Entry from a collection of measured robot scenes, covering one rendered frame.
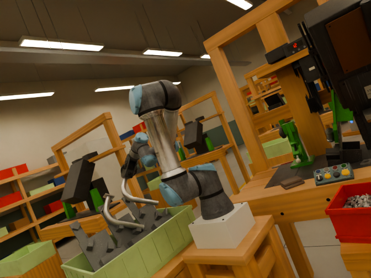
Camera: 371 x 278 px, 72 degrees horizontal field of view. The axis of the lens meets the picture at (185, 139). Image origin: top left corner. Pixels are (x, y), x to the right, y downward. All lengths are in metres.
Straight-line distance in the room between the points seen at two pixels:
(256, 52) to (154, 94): 11.07
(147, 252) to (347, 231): 0.83
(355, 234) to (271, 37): 1.28
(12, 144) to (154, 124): 7.09
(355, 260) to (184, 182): 0.62
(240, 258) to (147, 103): 0.69
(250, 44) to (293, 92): 10.40
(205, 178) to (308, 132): 0.94
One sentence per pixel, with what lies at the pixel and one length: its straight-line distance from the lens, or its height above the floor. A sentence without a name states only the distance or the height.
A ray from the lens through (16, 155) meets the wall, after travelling 7.96.
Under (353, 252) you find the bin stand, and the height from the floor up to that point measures 0.80.
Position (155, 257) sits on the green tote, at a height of 0.85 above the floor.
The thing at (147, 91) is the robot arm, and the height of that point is 1.56.
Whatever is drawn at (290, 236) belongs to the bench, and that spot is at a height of 0.36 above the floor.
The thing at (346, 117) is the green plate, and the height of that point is 1.12.
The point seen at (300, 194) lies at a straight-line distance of 1.31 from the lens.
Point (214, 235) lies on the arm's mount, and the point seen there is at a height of 0.91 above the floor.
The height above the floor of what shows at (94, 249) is 0.97.
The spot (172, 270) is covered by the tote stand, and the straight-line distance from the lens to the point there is 1.30.
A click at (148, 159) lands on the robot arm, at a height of 1.29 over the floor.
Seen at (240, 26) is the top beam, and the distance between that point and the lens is 1.93.
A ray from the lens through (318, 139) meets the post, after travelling 1.84.
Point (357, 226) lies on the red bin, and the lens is 1.01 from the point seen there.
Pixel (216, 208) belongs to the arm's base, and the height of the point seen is 1.00.
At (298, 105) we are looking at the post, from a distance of 1.82.
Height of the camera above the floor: 1.32
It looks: level
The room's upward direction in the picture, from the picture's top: 22 degrees counter-clockwise
